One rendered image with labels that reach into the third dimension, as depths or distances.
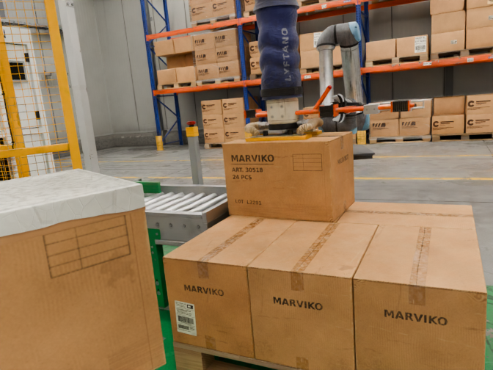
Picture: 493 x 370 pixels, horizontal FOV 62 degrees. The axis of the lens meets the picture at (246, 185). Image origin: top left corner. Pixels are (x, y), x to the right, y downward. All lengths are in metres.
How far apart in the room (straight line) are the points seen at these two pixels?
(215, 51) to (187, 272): 9.07
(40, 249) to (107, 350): 0.25
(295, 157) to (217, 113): 8.62
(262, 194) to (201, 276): 0.64
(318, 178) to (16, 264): 1.51
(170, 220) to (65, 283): 1.53
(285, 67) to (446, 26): 7.29
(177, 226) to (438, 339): 1.39
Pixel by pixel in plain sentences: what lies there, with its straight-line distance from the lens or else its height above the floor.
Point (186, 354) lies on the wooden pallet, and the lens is 1.98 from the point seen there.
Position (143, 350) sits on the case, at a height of 0.68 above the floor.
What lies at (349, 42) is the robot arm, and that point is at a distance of 2.74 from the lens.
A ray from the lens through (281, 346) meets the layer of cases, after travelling 1.71.
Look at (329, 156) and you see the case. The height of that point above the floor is 0.87.
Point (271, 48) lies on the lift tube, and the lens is 2.19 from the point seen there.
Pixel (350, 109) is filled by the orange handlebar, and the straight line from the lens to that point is 2.14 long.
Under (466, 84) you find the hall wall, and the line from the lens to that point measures 10.56.
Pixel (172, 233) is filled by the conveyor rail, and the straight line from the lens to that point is 2.34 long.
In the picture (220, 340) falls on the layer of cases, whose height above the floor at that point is 0.20.
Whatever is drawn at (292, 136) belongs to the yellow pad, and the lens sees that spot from 2.11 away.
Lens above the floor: 1.17
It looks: 12 degrees down
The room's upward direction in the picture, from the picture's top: 5 degrees counter-clockwise
